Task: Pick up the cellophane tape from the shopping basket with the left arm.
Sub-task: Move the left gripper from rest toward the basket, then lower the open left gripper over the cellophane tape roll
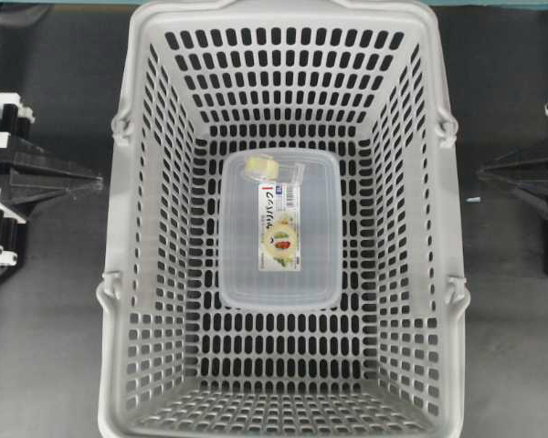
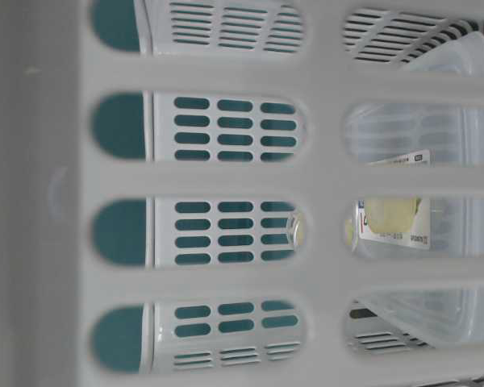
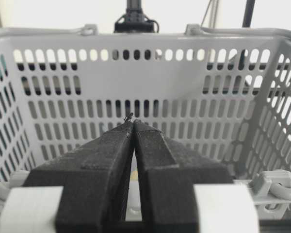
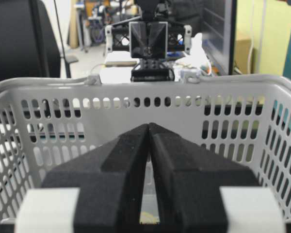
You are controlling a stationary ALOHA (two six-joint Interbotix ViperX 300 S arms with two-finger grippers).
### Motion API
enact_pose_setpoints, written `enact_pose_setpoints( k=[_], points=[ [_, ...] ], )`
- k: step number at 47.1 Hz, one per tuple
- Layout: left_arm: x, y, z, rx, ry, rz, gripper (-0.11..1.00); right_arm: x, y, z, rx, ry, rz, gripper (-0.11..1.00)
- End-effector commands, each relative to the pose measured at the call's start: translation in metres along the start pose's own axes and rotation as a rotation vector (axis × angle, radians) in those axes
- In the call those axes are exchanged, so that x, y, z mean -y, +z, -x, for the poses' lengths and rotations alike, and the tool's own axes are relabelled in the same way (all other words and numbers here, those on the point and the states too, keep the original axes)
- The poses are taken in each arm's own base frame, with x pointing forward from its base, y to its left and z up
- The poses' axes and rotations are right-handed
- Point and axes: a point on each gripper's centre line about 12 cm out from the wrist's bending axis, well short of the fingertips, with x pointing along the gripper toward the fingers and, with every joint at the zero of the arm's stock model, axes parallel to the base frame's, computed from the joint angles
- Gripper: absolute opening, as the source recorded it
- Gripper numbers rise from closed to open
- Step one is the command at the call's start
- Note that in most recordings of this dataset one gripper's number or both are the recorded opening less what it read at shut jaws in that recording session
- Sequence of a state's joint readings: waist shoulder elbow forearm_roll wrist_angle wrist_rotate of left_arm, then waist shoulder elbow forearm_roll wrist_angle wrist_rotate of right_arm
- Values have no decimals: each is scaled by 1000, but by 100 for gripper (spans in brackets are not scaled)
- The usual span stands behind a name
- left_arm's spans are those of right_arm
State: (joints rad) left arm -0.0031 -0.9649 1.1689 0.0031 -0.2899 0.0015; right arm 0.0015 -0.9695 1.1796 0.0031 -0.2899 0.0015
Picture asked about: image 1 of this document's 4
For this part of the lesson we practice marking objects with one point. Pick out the grey plastic shopping basket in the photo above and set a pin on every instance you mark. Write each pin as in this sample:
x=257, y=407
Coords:
x=362, y=80

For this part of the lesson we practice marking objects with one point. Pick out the clear plastic food container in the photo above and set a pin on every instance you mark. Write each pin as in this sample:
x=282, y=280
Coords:
x=280, y=244

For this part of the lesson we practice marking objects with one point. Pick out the cellophane tape in clear dispenser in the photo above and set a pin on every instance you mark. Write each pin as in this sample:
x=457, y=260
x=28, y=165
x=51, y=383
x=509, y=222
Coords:
x=265, y=169

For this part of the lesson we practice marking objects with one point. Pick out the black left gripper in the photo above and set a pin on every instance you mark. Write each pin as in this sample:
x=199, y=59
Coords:
x=40, y=177

